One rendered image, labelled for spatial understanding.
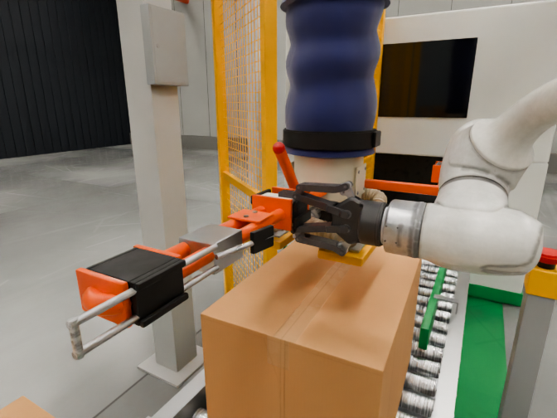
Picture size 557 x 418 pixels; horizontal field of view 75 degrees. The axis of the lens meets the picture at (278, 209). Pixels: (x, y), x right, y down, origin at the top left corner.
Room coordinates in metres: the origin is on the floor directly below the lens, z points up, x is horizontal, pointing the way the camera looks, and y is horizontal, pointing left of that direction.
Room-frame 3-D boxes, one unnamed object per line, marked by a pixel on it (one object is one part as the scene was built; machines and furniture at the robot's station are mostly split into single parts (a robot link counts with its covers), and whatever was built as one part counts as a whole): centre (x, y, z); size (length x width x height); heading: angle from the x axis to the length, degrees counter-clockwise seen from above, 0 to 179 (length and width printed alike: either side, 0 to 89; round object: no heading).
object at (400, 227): (0.56, -0.20, 1.20); 0.09 x 0.06 x 0.09; 152
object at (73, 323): (0.40, 0.09, 1.20); 0.31 x 0.03 x 0.05; 152
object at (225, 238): (0.49, 0.10, 1.19); 0.07 x 0.07 x 0.04; 62
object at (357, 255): (0.86, -0.21, 1.10); 0.34 x 0.10 x 0.05; 152
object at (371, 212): (0.59, -0.14, 1.20); 0.09 x 0.07 x 0.08; 62
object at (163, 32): (1.68, 0.48, 1.62); 0.20 x 0.05 x 0.30; 151
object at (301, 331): (0.88, -0.14, 0.75); 0.60 x 0.40 x 0.40; 153
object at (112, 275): (0.37, 0.17, 1.20); 0.08 x 0.07 x 0.05; 152
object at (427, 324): (1.78, -0.93, 0.60); 1.60 x 0.11 x 0.09; 151
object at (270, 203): (0.68, -0.01, 1.20); 0.10 x 0.08 x 0.06; 62
